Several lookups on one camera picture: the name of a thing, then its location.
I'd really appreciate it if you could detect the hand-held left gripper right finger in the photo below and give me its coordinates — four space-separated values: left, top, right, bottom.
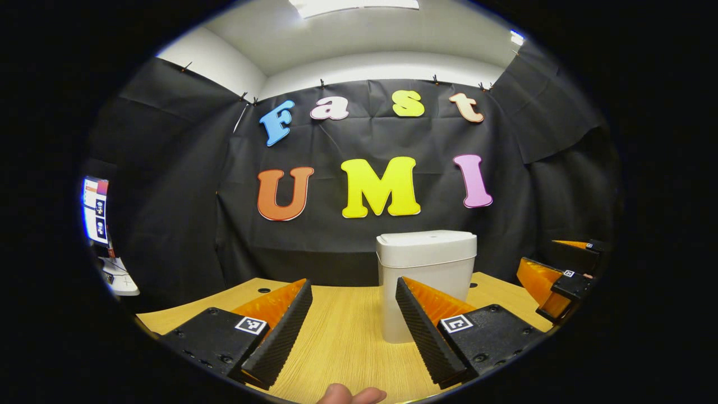
395 276 547 389

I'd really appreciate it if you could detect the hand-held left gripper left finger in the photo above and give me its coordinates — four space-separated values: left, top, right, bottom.
159 278 314 391

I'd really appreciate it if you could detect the white desktop garbage bin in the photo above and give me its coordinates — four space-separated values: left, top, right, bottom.
376 229 478 344

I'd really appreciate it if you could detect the wooden desktop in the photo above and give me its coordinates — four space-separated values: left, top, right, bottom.
136 272 556 404

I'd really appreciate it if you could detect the black backdrop cloth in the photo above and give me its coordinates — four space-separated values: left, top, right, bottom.
84 42 620 312

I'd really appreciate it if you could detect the white side table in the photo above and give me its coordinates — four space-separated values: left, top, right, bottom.
98 255 141 297

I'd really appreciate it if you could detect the computer monitor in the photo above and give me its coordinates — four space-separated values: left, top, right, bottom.
82 176 110 247

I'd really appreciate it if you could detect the ceiling light panel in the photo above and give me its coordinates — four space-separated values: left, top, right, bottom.
289 0 420 19

